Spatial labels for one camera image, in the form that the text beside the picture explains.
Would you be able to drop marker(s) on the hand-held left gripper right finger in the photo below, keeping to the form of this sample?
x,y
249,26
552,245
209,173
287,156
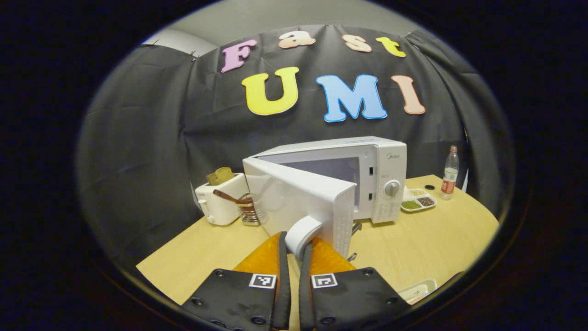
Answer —
x,y
305,285

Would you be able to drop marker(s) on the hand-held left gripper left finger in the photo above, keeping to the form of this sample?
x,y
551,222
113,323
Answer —
x,y
284,285

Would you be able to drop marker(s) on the white microwave oven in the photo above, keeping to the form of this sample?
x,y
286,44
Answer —
x,y
294,197

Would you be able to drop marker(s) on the white plastic food tray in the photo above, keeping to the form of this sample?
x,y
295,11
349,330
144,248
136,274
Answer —
x,y
419,290

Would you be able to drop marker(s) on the clear utensil holder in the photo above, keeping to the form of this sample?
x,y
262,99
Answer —
x,y
251,215

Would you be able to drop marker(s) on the white toaster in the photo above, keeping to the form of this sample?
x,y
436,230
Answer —
x,y
220,204

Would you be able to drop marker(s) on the wooden spoon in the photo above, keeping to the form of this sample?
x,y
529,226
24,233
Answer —
x,y
229,197

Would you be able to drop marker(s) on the brown bread slice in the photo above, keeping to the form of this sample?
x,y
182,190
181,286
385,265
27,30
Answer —
x,y
220,175

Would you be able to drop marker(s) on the white divided dish of beans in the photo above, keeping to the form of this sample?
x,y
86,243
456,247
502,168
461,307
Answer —
x,y
418,201

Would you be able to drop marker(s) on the clear water bottle red label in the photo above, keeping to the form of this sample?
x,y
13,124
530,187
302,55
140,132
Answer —
x,y
450,177

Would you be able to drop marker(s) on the black backdrop cloth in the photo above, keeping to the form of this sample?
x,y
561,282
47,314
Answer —
x,y
138,151

